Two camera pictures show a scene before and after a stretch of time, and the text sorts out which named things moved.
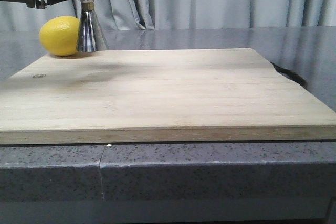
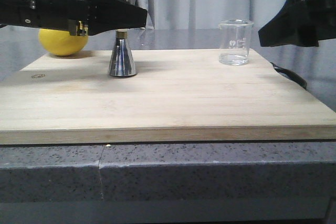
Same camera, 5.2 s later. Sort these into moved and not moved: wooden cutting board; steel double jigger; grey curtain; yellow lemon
Moved: steel double jigger
Not moved: yellow lemon; grey curtain; wooden cutting board
